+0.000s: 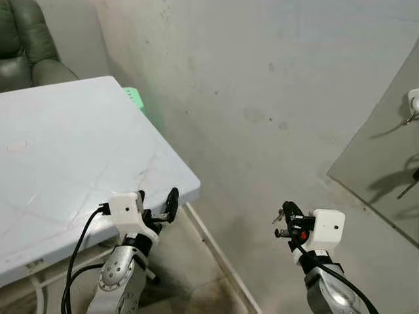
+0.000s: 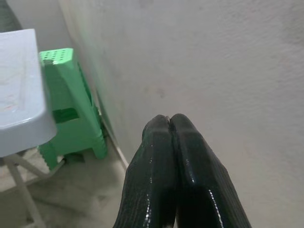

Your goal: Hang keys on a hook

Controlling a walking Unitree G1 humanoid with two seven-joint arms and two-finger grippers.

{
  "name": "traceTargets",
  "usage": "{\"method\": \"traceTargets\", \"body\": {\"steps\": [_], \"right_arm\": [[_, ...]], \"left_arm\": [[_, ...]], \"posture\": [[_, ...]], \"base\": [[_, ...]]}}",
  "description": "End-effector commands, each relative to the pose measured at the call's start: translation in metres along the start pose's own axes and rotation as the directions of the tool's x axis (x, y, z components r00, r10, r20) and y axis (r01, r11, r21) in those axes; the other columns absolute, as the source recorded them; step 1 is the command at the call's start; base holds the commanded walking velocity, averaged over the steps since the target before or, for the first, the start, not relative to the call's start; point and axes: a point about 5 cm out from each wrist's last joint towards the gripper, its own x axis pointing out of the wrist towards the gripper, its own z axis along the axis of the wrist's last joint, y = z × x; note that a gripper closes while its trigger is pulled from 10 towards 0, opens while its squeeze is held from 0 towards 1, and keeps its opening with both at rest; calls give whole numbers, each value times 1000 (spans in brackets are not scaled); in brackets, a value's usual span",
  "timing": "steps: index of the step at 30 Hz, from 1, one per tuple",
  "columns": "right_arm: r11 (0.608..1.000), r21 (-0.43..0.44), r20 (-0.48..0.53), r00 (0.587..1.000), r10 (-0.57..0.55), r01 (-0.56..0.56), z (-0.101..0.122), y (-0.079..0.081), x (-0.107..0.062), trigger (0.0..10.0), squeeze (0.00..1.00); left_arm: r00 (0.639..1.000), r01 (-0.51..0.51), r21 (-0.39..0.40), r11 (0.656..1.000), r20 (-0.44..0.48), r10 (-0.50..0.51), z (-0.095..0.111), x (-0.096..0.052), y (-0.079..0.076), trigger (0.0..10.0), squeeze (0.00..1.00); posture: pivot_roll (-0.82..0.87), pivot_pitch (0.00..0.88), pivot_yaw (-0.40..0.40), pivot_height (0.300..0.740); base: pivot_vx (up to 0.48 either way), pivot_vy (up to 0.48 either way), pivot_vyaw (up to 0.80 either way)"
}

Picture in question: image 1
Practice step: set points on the grey hook board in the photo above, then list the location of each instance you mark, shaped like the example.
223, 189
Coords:
386, 150

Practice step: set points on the silver keys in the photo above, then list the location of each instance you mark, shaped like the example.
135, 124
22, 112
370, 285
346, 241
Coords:
280, 214

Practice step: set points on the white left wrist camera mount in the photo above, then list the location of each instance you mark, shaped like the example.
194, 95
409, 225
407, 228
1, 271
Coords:
124, 210

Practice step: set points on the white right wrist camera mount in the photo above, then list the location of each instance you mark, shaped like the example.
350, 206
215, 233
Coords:
327, 227

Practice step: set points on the white square wall hook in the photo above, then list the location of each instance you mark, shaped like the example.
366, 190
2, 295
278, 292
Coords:
414, 101

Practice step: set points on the white folding table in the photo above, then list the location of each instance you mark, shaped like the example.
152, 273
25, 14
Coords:
78, 150

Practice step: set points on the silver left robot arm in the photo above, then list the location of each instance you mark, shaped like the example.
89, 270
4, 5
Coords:
118, 275

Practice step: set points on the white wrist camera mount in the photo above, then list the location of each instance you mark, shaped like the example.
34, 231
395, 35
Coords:
124, 210
327, 227

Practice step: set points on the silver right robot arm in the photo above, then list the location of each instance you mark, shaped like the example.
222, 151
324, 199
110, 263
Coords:
334, 294

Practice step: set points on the green leather sofa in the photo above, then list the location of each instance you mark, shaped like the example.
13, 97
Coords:
26, 39

